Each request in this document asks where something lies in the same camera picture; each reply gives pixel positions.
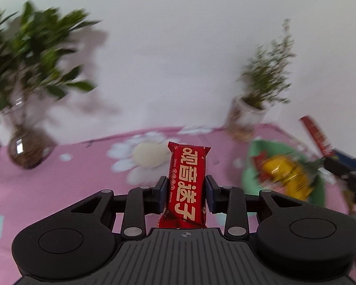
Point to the yellow chip bag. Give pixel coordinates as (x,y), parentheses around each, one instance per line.
(287,175)

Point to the red gold-edged packet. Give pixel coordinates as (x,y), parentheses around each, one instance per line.
(317,136)

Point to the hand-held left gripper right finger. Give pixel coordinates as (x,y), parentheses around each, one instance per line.
(210,196)

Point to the leafy plant in glass vase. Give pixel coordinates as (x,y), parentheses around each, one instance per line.
(26,65)

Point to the dark green snack packet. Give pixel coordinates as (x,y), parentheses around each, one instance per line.
(313,164)

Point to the red snack bar gold print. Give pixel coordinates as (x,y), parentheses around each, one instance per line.
(185,184)

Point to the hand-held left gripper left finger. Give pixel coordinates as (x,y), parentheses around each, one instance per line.
(163,196)

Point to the large red white snack packet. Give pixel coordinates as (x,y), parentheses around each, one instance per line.
(259,166)

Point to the green plastic bowl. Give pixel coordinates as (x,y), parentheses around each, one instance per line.
(252,190)

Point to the pink floral tablecloth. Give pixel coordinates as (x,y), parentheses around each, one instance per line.
(77,178)

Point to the small plant in white pot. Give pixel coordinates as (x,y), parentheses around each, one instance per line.
(264,74)

